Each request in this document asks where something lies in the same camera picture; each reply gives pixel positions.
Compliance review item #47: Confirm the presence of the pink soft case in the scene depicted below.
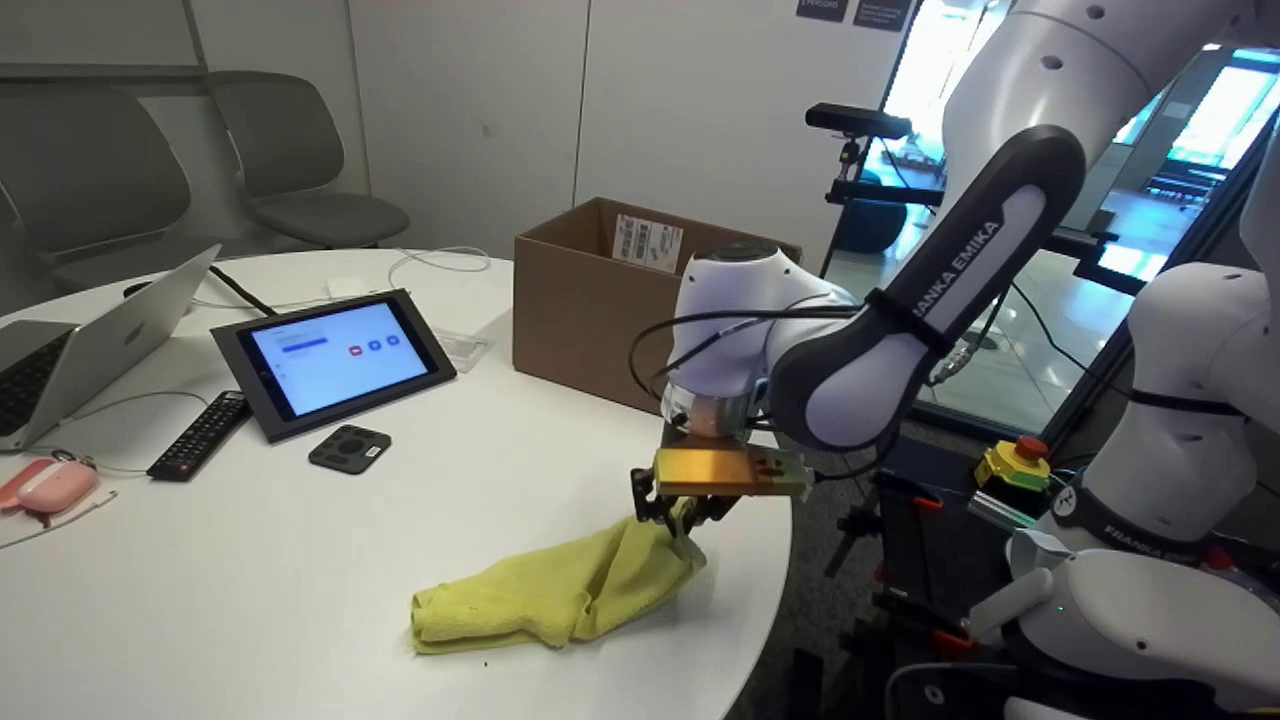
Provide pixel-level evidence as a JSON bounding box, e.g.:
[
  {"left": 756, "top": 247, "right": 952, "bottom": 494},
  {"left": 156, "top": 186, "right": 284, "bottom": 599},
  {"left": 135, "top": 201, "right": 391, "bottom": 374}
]
[{"left": 0, "top": 453, "right": 103, "bottom": 520}]

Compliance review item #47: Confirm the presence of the black camera on stand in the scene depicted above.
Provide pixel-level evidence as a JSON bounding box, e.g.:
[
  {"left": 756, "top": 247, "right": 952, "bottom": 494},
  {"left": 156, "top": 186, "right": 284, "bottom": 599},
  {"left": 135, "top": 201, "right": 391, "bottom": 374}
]
[{"left": 804, "top": 100, "right": 963, "bottom": 263}]

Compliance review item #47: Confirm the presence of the black table cable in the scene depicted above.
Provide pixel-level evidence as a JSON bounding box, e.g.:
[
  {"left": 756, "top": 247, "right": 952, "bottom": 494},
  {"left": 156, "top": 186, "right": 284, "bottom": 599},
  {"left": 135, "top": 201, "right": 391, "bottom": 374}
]
[{"left": 115, "top": 258, "right": 278, "bottom": 321}]

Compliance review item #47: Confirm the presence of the yellow red emergency stop button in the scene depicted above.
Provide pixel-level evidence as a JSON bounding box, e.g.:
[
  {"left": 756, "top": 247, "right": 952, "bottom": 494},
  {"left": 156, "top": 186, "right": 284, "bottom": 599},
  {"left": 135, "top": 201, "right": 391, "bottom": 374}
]
[{"left": 976, "top": 431, "right": 1059, "bottom": 501}]

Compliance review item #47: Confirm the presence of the small black square puck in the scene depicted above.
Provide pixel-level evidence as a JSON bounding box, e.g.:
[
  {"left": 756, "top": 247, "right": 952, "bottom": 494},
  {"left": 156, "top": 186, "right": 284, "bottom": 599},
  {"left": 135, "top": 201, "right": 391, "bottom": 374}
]
[{"left": 302, "top": 424, "right": 394, "bottom": 480}]

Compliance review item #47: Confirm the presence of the black tablet with lit screen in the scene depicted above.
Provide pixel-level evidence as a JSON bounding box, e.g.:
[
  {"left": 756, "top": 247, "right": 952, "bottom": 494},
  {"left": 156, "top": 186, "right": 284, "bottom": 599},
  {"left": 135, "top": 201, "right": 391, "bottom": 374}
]
[{"left": 209, "top": 282, "right": 461, "bottom": 448}]

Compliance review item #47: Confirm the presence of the small grey lounge chair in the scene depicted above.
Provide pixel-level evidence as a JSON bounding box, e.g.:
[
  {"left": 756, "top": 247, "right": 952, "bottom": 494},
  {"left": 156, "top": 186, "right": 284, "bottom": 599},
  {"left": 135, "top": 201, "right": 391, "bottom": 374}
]
[{"left": 204, "top": 72, "right": 411, "bottom": 252}]

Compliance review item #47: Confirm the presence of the large grey lounge chair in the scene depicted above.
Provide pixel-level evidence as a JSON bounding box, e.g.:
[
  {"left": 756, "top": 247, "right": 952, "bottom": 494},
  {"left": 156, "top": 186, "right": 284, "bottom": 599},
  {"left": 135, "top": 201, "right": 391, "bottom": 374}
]
[{"left": 0, "top": 82, "right": 193, "bottom": 303}]

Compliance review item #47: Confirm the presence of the brown cardboard box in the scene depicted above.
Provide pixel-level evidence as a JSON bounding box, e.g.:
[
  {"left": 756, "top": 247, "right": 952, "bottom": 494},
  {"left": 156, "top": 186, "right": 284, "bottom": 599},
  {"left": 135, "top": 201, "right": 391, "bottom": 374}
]
[{"left": 510, "top": 194, "right": 804, "bottom": 415}]

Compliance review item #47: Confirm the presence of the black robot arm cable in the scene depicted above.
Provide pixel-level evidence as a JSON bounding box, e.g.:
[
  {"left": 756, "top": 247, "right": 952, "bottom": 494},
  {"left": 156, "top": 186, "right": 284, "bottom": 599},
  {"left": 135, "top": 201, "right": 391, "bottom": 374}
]
[{"left": 626, "top": 282, "right": 1016, "bottom": 405}]

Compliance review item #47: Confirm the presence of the thin white charging cable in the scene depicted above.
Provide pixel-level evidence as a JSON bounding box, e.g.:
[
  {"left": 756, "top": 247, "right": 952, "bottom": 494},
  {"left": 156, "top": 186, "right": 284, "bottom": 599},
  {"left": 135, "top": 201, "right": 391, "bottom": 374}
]
[{"left": 72, "top": 378, "right": 225, "bottom": 424}]

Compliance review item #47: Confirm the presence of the lime green towel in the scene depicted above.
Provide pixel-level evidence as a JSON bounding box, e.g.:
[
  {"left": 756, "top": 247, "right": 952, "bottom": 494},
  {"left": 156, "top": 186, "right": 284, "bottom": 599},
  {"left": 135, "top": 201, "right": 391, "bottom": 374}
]
[{"left": 409, "top": 515, "right": 711, "bottom": 654}]

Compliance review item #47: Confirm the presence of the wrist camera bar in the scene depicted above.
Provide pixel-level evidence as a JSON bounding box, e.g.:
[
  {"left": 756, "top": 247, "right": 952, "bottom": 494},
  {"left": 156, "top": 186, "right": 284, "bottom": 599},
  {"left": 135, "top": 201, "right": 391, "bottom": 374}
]
[{"left": 650, "top": 445, "right": 815, "bottom": 505}]

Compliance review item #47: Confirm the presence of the silver open laptop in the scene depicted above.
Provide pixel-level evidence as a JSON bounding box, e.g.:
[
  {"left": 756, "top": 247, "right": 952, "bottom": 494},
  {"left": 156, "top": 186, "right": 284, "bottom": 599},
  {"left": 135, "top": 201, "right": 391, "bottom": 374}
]
[{"left": 0, "top": 240, "right": 225, "bottom": 456}]

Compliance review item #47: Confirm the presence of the black remote control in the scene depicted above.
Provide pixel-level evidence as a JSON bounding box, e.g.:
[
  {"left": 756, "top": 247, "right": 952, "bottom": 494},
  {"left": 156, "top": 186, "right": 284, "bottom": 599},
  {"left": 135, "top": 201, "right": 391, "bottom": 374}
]
[{"left": 145, "top": 389, "right": 254, "bottom": 489}]

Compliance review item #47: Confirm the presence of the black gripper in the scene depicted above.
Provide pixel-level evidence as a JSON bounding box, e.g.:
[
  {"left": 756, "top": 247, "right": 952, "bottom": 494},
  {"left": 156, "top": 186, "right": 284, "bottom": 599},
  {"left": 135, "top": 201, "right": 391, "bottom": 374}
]
[{"left": 622, "top": 394, "right": 776, "bottom": 541}]

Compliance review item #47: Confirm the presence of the white table cable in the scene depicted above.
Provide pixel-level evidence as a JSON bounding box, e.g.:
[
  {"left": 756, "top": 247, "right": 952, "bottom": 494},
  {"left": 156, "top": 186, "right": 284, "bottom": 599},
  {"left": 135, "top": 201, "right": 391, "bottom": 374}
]
[{"left": 382, "top": 242, "right": 498, "bottom": 281}]

